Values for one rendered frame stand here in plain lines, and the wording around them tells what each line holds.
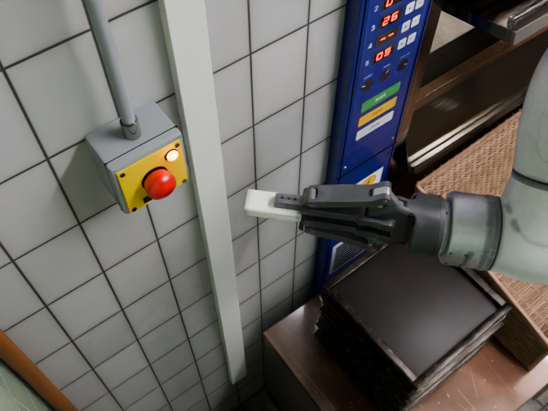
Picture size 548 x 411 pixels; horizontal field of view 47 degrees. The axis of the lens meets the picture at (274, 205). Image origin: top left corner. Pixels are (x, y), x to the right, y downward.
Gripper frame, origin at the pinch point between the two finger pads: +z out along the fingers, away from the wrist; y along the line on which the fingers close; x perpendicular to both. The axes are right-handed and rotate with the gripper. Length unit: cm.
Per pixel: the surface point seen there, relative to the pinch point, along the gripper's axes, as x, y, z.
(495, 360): 19, 88, -53
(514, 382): 14, 88, -57
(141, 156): 1.5, -4.8, 16.3
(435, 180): 54, 63, -32
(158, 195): -0.8, -0.2, 14.3
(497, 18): 44, 4, -30
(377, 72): 35.1, 10.5, -11.8
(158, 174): 0.9, -2.1, 14.4
